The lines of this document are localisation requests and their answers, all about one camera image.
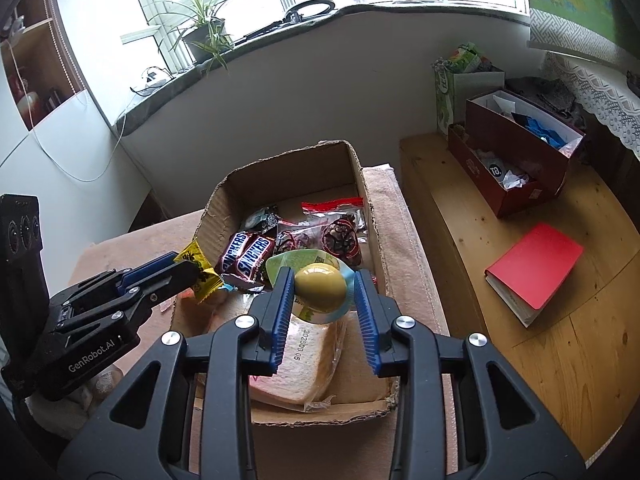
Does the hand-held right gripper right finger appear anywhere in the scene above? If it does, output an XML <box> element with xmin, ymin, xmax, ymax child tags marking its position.
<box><xmin>354</xmin><ymin>269</ymin><xmax>586</xmax><ymax>480</ymax></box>

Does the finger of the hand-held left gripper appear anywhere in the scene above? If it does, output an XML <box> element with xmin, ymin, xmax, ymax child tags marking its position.
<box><xmin>50</xmin><ymin>255</ymin><xmax>176</xmax><ymax>306</ymax></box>
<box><xmin>50</xmin><ymin>262</ymin><xmax>201</xmax><ymax>333</ymax></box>

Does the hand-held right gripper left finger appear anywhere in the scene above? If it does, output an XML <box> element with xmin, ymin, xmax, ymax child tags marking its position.
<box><xmin>57</xmin><ymin>266</ymin><xmax>296</xmax><ymax>480</ymax></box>

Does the yellow candy packet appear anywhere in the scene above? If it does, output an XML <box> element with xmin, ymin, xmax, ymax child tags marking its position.
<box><xmin>174</xmin><ymin>240</ymin><xmax>223</xmax><ymax>306</ymax></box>

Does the green jelly cup yellow dome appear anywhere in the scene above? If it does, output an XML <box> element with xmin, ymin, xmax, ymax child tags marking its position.
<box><xmin>265</xmin><ymin>250</ymin><xmax>358</xmax><ymax>326</ymax></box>

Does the large brown chocolate bar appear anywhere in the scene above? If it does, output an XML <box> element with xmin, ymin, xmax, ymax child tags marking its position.
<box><xmin>232</xmin><ymin>235</ymin><xmax>277</xmax><ymax>291</ymax></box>

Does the small brown chocolate bar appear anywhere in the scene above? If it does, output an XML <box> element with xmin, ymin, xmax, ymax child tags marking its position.
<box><xmin>215</xmin><ymin>231</ymin><xmax>251</xmax><ymax>273</ymax></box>

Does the black silver snack packet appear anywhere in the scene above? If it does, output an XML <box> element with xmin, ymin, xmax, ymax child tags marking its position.
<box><xmin>243</xmin><ymin>205</ymin><xmax>281</xmax><ymax>233</ymax></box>

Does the cardboard box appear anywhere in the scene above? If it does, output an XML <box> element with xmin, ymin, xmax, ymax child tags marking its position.
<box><xmin>170</xmin><ymin>140</ymin><xmax>401</xmax><ymax>426</ymax></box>

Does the beige plastic bag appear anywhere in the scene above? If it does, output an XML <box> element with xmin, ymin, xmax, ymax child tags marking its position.
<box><xmin>30</xmin><ymin>365</ymin><xmax>123</xmax><ymax>436</ymax></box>

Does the packaged bread slice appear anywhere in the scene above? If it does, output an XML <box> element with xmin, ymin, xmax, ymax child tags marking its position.
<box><xmin>247</xmin><ymin>317</ymin><xmax>348</xmax><ymax>411</ymax></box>

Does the red book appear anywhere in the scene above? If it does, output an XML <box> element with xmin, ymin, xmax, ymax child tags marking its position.
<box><xmin>484</xmin><ymin>222</ymin><xmax>585</xmax><ymax>328</ymax></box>

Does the red round jar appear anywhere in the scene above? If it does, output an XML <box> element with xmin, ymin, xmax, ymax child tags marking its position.
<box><xmin>16</xmin><ymin>91</ymin><xmax>41</xmax><ymax>126</ymax></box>

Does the dark stone windowsill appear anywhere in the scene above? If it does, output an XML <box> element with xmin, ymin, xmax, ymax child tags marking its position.
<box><xmin>115</xmin><ymin>2</ymin><xmax>531</xmax><ymax>136</ymax></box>

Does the potted spider plant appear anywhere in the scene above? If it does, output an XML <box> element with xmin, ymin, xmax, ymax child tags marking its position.
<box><xmin>142</xmin><ymin>0</ymin><xmax>251</xmax><ymax>73</ymax></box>

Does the dark red shoe box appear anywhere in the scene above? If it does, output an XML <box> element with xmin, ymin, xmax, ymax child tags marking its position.
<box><xmin>465</xmin><ymin>89</ymin><xmax>586</xmax><ymax>201</ymax></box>

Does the green paper bag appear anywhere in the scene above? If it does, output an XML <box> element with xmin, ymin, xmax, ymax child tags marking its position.
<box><xmin>432</xmin><ymin>42</ymin><xmax>506</xmax><ymax>141</ymax></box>

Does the blue plastic bag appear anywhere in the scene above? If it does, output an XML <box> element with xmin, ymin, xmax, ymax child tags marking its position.
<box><xmin>517</xmin><ymin>115</ymin><xmax>563</xmax><ymax>146</ymax></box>

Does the grey cloth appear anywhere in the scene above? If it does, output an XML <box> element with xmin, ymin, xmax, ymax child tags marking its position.
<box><xmin>507</xmin><ymin>76</ymin><xmax>588</xmax><ymax>121</ymax></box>

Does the white lace cloth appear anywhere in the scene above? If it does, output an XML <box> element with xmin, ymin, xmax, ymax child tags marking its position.
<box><xmin>530</xmin><ymin>7</ymin><xmax>640</xmax><ymax>153</ymax></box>

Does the thin white cable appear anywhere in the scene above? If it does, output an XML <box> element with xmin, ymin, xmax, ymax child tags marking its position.
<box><xmin>10</xmin><ymin>50</ymin><xmax>123</xmax><ymax>183</ymax></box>

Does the white charger with cables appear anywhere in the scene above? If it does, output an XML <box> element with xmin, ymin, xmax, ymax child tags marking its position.
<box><xmin>131</xmin><ymin>66</ymin><xmax>176</xmax><ymax>96</ymax></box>

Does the wooden wall shelf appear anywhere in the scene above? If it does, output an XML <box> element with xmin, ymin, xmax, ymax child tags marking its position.
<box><xmin>0</xmin><ymin>0</ymin><xmax>88</xmax><ymax>131</ymax></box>

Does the wall map poster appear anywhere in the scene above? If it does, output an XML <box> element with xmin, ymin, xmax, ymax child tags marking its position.
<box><xmin>522</xmin><ymin>0</ymin><xmax>623</xmax><ymax>53</ymax></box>

